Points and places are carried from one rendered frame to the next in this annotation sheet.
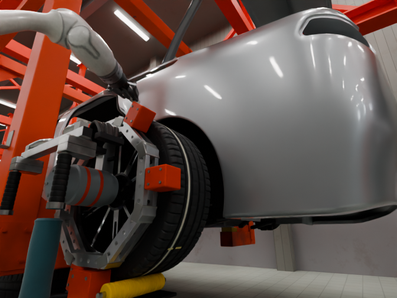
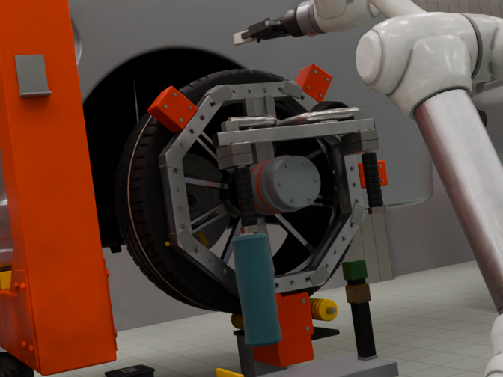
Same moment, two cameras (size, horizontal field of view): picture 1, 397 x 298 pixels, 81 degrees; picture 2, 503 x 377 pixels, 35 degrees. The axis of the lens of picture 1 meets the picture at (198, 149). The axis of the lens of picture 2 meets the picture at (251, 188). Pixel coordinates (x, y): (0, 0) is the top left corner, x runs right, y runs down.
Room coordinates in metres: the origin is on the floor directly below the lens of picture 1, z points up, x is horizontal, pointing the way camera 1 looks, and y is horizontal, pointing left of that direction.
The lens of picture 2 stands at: (-0.09, 2.17, 0.79)
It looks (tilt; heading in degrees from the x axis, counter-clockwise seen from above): 2 degrees up; 300
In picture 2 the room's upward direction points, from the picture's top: 8 degrees counter-clockwise
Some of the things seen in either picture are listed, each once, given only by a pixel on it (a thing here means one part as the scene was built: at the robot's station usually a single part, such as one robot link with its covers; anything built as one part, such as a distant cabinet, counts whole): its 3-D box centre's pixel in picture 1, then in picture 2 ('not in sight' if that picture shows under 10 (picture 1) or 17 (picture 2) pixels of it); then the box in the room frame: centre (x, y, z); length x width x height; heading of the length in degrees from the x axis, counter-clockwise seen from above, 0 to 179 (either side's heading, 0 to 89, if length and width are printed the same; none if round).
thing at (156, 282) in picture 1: (135, 287); (305, 307); (0.93, 0.22, 0.51); 0.29 x 0.06 x 0.06; 146
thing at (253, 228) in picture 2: (10, 191); (245, 197); (0.81, 0.65, 0.83); 0.04 x 0.04 x 0.16
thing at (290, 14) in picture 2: (118, 81); (290, 24); (0.80, 0.32, 1.26); 0.09 x 0.08 x 0.07; 171
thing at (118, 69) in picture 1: (108, 70); (313, 17); (0.73, 0.33, 1.26); 0.09 x 0.06 x 0.09; 81
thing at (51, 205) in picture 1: (61, 179); (372, 181); (0.62, 0.37, 0.83); 0.04 x 0.04 x 0.16
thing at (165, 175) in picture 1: (162, 178); (366, 175); (0.74, 0.12, 0.85); 0.09 x 0.08 x 0.07; 56
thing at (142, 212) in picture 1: (101, 188); (266, 188); (0.91, 0.38, 0.85); 0.54 x 0.07 x 0.54; 56
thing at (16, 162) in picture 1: (27, 165); (233, 155); (0.84, 0.63, 0.93); 0.09 x 0.05 x 0.05; 146
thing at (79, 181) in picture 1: (84, 186); (278, 185); (0.85, 0.42, 0.85); 0.21 x 0.14 x 0.14; 146
